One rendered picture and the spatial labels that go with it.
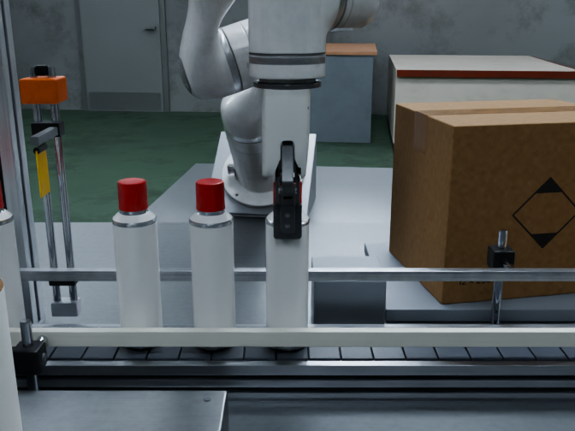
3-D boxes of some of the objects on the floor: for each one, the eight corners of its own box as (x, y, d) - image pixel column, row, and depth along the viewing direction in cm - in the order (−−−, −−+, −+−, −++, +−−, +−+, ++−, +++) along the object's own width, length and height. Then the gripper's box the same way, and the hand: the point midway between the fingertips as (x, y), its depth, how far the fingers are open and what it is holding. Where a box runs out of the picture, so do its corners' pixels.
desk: (372, 118, 817) (375, 43, 792) (373, 143, 668) (376, 51, 643) (305, 117, 826) (305, 43, 800) (292, 141, 677) (292, 50, 651)
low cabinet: (524, 121, 799) (531, 56, 777) (576, 157, 606) (586, 71, 584) (386, 118, 816) (388, 54, 794) (393, 153, 623) (396, 69, 601)
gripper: (325, 80, 67) (323, 255, 72) (317, 67, 83) (316, 209, 88) (249, 80, 67) (251, 255, 72) (256, 67, 83) (258, 209, 88)
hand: (287, 215), depth 80 cm, fingers closed on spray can, 5 cm apart
